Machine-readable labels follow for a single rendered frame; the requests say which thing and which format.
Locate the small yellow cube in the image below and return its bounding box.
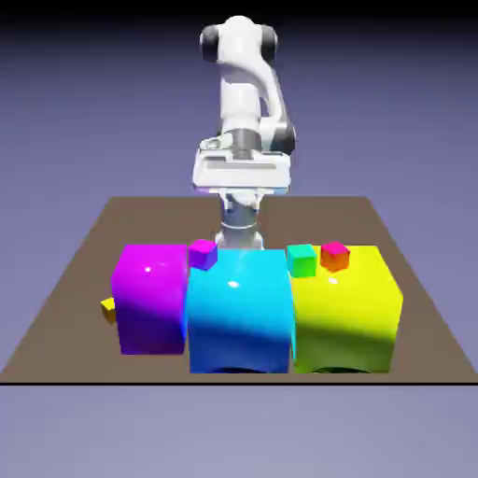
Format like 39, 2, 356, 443
100, 297, 118, 326

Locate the large cyan box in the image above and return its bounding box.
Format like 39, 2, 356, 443
185, 247, 297, 375

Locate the large magenta box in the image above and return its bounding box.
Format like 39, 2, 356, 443
110, 243, 190, 357

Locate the small green cube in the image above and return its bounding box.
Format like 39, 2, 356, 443
286, 244, 318, 279

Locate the small magenta cube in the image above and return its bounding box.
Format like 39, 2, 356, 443
187, 239, 218, 272

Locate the large yellow box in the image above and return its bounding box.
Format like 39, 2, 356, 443
289, 244, 404, 374

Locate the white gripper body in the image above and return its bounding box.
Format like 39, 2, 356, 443
191, 148, 292, 196

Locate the small red cube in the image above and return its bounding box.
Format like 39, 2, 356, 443
319, 241, 351, 273

